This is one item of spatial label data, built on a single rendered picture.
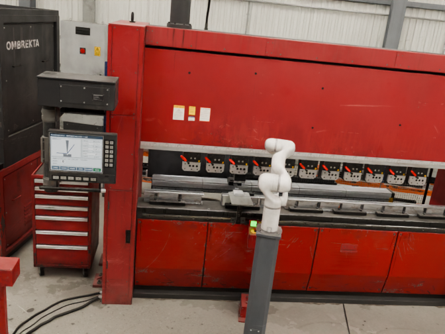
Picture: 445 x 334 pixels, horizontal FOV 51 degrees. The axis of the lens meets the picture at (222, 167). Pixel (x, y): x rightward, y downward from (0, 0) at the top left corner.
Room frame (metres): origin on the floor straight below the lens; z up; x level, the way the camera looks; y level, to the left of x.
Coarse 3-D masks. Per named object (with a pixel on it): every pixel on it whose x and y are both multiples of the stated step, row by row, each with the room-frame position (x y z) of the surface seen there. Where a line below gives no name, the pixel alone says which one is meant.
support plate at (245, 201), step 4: (228, 192) 3.75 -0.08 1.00; (232, 192) 3.76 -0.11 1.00; (232, 196) 3.67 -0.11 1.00; (236, 196) 3.68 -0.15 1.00; (240, 196) 3.69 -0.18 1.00; (244, 196) 3.70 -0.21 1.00; (232, 200) 3.58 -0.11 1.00; (236, 200) 3.59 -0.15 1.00; (240, 200) 3.60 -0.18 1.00; (244, 200) 3.61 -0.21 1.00; (248, 200) 3.62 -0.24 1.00; (232, 204) 3.51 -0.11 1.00; (236, 204) 3.51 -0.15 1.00; (240, 204) 3.51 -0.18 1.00; (244, 204) 3.52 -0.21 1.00; (248, 204) 3.53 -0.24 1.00; (252, 204) 3.54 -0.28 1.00
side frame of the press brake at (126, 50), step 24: (120, 24) 3.42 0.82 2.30; (144, 24) 3.85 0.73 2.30; (120, 48) 3.41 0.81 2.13; (144, 48) 3.63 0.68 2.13; (120, 72) 3.42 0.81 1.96; (120, 96) 3.42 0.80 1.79; (120, 120) 3.42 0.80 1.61; (120, 144) 3.42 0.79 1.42; (120, 168) 3.42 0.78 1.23; (120, 192) 3.42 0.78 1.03; (120, 216) 3.42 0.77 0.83; (120, 240) 3.42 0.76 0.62; (120, 264) 3.42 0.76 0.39; (120, 288) 3.42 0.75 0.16
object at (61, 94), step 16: (48, 80) 3.02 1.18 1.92; (64, 80) 3.04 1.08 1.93; (80, 80) 3.04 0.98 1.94; (96, 80) 3.07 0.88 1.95; (112, 80) 3.14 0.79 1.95; (48, 96) 3.02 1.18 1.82; (64, 96) 3.03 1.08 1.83; (80, 96) 3.04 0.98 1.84; (96, 96) 3.06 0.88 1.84; (112, 96) 3.08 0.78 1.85; (48, 112) 3.10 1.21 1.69; (48, 128) 3.11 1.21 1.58; (48, 176) 3.11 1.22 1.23
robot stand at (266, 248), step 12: (264, 240) 3.01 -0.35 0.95; (276, 240) 3.01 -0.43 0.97; (264, 252) 3.01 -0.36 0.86; (276, 252) 3.03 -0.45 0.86; (264, 264) 3.01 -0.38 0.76; (252, 276) 3.04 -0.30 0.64; (264, 276) 3.01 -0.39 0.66; (252, 288) 3.02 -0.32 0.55; (264, 288) 3.01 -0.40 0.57; (252, 300) 3.02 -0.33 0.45; (264, 300) 3.01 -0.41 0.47; (252, 312) 3.02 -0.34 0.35; (264, 312) 3.01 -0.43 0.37; (252, 324) 3.01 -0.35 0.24; (264, 324) 3.02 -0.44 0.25
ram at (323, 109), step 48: (144, 96) 3.64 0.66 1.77; (192, 96) 3.69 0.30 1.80; (240, 96) 3.74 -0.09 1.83; (288, 96) 3.79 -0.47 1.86; (336, 96) 3.85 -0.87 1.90; (384, 96) 3.90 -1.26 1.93; (432, 96) 3.96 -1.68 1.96; (192, 144) 3.70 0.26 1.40; (240, 144) 3.75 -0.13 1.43; (336, 144) 3.86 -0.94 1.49; (384, 144) 3.91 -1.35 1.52; (432, 144) 3.97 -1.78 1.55
